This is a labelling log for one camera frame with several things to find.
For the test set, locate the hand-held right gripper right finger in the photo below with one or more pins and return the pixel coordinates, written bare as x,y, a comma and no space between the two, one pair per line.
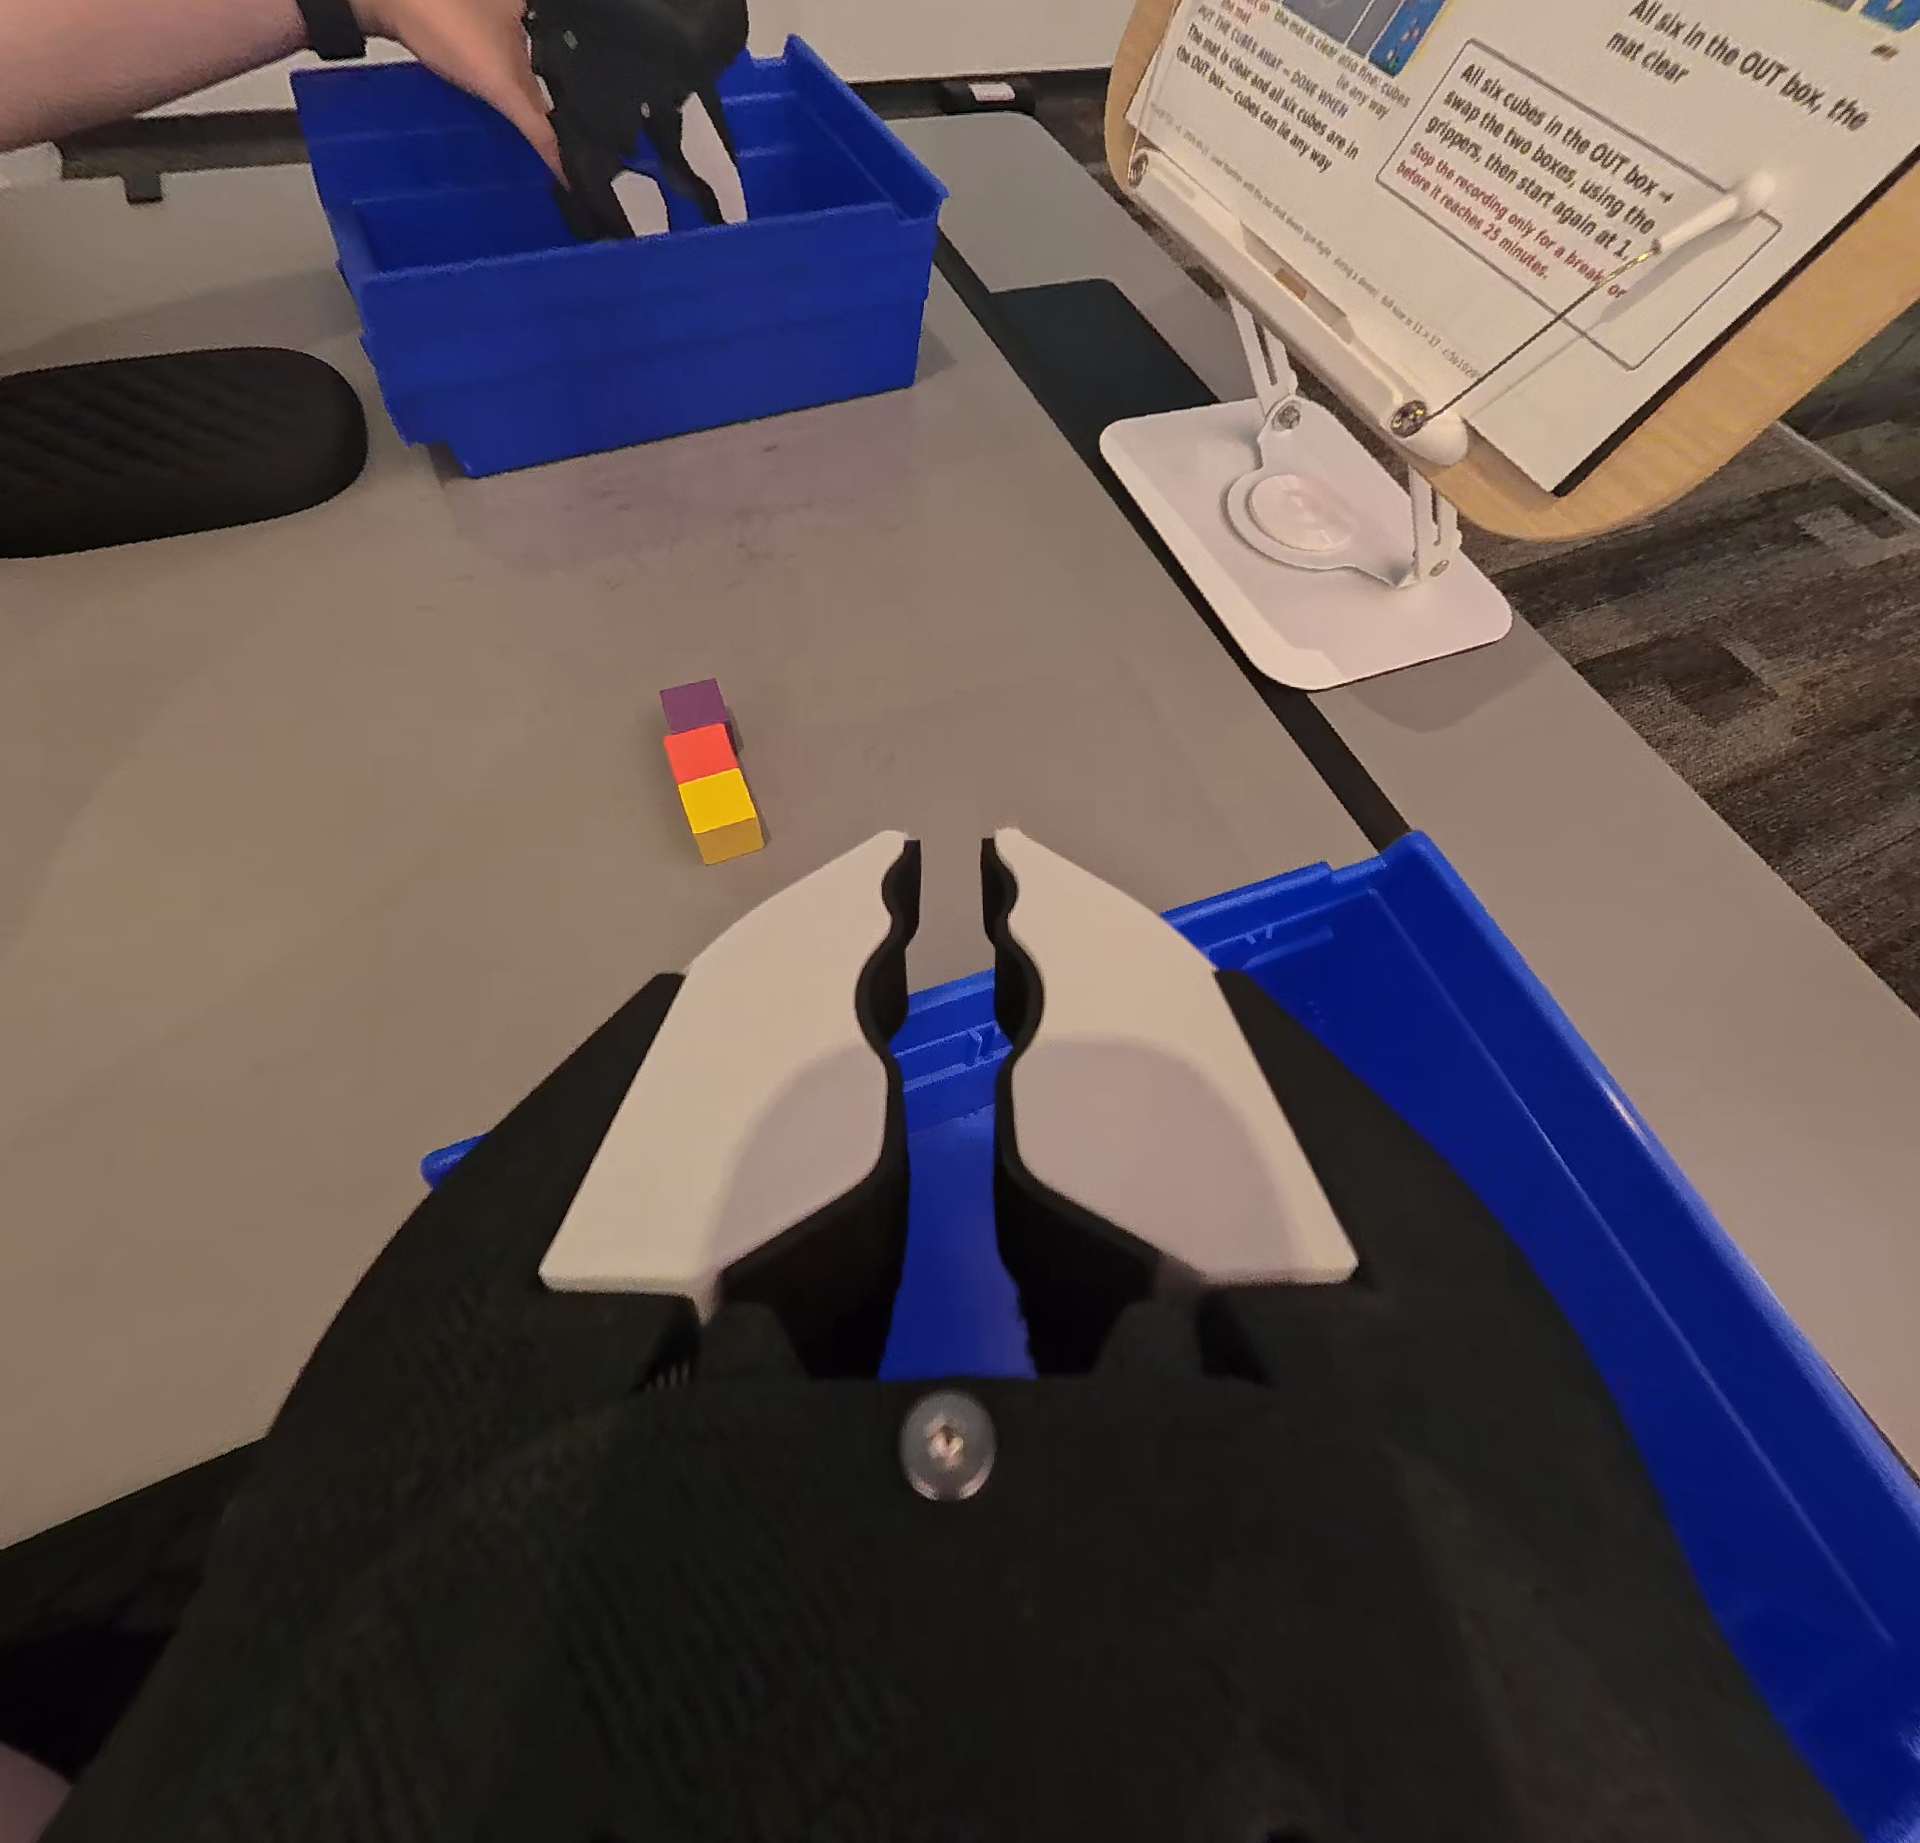
1170,1123

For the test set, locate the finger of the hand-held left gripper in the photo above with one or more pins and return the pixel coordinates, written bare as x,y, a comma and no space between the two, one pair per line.
721,163
640,204

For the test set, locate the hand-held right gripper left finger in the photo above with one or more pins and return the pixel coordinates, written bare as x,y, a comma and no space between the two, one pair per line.
706,1123

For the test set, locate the blue plastic bin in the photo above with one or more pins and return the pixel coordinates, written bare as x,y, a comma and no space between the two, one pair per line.
645,344
1576,1198

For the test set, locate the yellow wooden cube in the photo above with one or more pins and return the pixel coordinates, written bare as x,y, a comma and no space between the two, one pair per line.
717,803

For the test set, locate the orange wooden cube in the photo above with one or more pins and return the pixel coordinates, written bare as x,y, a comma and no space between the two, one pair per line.
696,753

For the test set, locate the purple wooden cube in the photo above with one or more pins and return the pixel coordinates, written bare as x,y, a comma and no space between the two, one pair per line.
693,706

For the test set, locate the person's left forearm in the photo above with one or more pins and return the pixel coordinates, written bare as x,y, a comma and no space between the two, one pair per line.
135,13

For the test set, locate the person's left hand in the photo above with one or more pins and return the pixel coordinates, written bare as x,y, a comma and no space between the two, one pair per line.
451,13

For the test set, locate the black oval pad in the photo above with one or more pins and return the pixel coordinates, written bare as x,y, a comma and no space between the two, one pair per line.
166,448

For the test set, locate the printed instruction sheet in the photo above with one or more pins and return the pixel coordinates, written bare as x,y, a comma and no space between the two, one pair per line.
1500,118

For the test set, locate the instruction sheet on stand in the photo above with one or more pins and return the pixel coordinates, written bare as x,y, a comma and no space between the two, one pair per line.
1650,479

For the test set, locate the person's leg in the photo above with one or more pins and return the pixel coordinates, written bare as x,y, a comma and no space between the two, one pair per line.
21,1798

